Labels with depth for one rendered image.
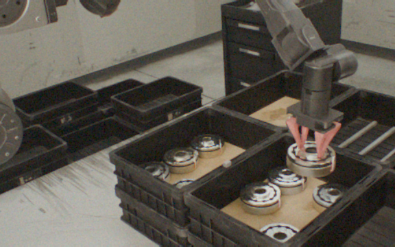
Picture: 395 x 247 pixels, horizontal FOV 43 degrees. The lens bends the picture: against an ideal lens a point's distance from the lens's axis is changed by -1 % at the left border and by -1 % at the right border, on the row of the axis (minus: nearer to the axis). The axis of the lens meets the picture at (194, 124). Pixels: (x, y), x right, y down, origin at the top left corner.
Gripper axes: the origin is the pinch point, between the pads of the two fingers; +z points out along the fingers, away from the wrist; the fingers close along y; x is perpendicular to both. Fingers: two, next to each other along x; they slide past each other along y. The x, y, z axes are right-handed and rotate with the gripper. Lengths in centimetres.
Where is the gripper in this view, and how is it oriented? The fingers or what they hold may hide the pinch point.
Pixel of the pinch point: (310, 149)
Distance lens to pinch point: 110.9
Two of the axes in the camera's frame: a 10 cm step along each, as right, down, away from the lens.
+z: 0.3, 8.9, 4.5
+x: -7.3, 3.2, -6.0
